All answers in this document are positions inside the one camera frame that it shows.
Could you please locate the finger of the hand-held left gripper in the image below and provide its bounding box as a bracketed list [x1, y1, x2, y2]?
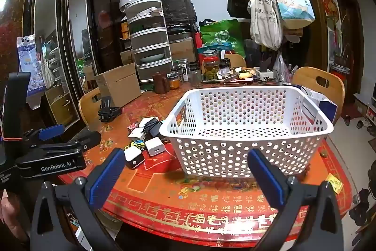
[59, 130, 102, 153]
[23, 124, 65, 148]

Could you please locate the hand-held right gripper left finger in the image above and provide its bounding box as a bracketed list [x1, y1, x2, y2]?
[29, 147, 127, 251]

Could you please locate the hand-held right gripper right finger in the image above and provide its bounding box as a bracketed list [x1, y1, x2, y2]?
[247, 148, 344, 251]

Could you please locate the white perforated plastic basket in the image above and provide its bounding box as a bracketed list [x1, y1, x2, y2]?
[159, 86, 335, 179]

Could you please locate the white square charger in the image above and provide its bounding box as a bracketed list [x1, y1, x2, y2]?
[145, 138, 165, 157]

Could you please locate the white box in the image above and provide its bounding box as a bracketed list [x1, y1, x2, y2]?
[138, 117, 159, 129]

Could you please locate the black charger with cable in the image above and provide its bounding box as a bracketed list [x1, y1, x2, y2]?
[140, 119, 163, 140]

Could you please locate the person's left forearm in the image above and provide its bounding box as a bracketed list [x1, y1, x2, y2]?
[0, 195, 28, 251]

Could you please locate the white and black charger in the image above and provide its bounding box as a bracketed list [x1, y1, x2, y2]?
[123, 148, 145, 170]

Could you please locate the black cloth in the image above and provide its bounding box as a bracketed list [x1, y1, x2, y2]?
[98, 96, 122, 122]

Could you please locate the yellow toy car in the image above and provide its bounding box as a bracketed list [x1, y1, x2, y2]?
[124, 140, 146, 151]

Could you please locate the red printed tablecloth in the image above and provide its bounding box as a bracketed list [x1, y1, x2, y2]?
[57, 79, 353, 248]

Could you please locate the brown cardboard box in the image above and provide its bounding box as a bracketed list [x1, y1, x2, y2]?
[94, 62, 142, 107]

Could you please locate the yellow small packet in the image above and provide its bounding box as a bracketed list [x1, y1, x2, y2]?
[326, 173, 344, 194]

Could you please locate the white and blue bag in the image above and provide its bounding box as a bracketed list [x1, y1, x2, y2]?
[300, 86, 338, 122]

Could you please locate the brown ceramic cup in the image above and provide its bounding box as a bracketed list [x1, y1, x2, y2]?
[152, 71, 171, 94]

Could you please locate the white power strip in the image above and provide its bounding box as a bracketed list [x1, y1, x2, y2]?
[254, 66, 275, 78]

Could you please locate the dark mirrored wardrobe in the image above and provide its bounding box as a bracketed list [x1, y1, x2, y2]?
[0, 0, 128, 146]

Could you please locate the white stacked drawer unit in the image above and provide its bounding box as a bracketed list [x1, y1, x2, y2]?
[125, 0, 174, 84]

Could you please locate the small dark-lidded jar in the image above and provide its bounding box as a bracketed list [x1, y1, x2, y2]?
[219, 59, 231, 75]

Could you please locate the glass jar of pickles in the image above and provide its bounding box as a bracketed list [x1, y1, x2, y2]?
[200, 49, 221, 81]

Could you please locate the empty glass jar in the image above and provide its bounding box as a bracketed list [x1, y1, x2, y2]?
[188, 63, 202, 87]

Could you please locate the taped cardboard box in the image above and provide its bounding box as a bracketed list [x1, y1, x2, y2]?
[169, 38, 197, 63]

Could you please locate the white fan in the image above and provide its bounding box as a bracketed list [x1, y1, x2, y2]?
[119, 0, 140, 15]

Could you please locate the green shopping bag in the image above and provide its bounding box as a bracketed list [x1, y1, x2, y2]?
[200, 19, 246, 59]

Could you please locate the white canvas tote bag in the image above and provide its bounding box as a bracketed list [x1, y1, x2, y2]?
[248, 0, 284, 51]

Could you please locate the black plastic bag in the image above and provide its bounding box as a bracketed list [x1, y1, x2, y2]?
[156, 0, 197, 25]

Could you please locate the blue printed paper bag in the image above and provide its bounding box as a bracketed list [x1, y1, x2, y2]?
[270, 0, 316, 29]

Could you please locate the wooden chair with handle hole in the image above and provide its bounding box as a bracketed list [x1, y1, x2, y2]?
[291, 67, 345, 122]

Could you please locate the wall scroll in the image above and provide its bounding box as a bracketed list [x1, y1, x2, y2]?
[314, 0, 347, 72]

